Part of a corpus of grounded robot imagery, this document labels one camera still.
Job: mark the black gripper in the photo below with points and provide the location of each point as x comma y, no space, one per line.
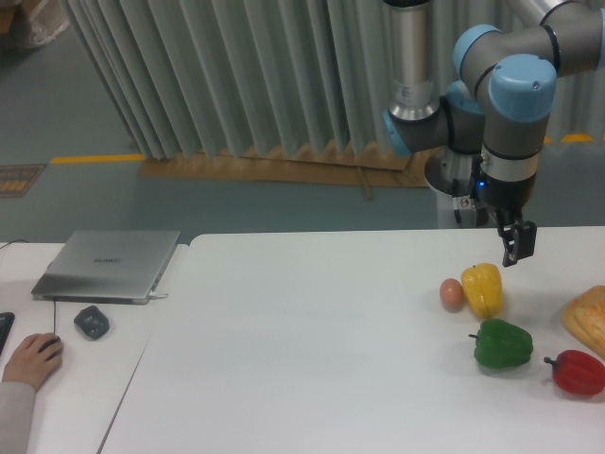
504,186

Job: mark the yellow bell pepper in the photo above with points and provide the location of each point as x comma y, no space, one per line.
482,286

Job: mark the black computer mouse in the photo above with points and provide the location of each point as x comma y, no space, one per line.
49,341

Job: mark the grey sleeved forearm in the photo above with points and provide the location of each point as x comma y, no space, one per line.
17,404

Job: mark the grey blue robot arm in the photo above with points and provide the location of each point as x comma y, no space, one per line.
489,127

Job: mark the green bell pepper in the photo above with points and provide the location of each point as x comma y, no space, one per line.
500,345

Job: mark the red bell pepper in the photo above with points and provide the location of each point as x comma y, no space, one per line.
577,373

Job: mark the person's right hand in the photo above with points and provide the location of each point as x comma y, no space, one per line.
28,366

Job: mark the brown egg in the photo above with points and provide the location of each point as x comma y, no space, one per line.
451,294

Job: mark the flat bread loaf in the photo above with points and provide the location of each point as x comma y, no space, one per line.
583,318

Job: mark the brown cardboard sheet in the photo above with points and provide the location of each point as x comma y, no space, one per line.
367,170

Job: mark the pale green curtain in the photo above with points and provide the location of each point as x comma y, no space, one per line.
235,76

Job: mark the silver laptop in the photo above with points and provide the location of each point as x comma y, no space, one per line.
108,266

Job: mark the dark grey small gadget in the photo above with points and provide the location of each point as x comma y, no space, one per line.
92,323

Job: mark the black keyboard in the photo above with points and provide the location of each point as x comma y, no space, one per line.
7,320

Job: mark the plastic wrapped box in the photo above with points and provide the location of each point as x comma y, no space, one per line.
29,24

